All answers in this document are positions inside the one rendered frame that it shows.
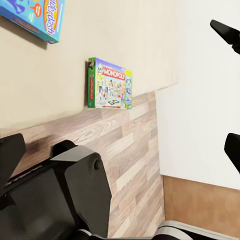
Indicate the board game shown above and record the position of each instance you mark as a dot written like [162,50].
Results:
[43,18]
[109,85]

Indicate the sliding door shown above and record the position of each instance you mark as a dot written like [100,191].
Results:
[203,205]

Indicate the bed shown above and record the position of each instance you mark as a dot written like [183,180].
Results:
[42,83]

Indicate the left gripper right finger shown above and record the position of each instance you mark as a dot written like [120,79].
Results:
[232,149]

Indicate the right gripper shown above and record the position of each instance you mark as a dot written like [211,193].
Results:
[230,34]

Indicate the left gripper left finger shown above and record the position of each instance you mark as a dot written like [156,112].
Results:
[12,150]

